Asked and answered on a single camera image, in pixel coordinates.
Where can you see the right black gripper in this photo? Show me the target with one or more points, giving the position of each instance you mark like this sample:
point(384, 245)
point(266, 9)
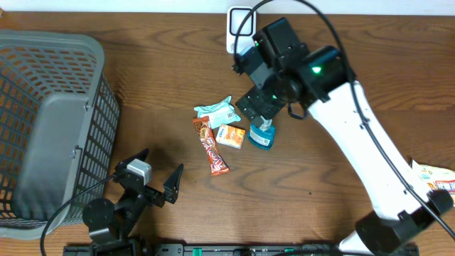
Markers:
point(258, 94)

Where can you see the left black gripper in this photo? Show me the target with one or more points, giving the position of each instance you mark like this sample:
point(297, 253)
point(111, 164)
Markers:
point(171, 190)

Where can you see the blue liquid bottle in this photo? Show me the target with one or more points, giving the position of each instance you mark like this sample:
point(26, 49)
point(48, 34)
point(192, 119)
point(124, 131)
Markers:
point(262, 133)

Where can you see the teal wet wipes pack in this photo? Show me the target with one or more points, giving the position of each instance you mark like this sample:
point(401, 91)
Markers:
point(219, 113)

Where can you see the orange tissue pack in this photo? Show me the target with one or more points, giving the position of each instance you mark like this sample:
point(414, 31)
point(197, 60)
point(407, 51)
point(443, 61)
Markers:
point(230, 136)

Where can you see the red chocolate bar wrapper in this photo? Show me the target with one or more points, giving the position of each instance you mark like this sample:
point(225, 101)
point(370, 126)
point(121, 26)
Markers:
point(207, 139)

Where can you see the yellow snack package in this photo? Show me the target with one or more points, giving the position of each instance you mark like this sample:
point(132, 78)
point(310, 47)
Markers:
point(435, 177)

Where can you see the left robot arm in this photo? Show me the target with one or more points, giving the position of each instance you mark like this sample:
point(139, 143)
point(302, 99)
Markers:
point(110, 223)

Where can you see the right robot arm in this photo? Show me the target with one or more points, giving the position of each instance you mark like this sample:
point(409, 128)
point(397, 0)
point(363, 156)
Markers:
point(284, 72)

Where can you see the white barcode scanner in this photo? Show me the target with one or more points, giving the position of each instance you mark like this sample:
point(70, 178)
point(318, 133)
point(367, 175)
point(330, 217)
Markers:
point(235, 16)

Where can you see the grey plastic shopping basket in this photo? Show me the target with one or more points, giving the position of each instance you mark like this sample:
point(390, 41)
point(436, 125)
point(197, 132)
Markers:
point(59, 120)

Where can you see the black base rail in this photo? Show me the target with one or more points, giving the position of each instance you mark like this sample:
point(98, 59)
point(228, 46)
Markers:
point(213, 250)

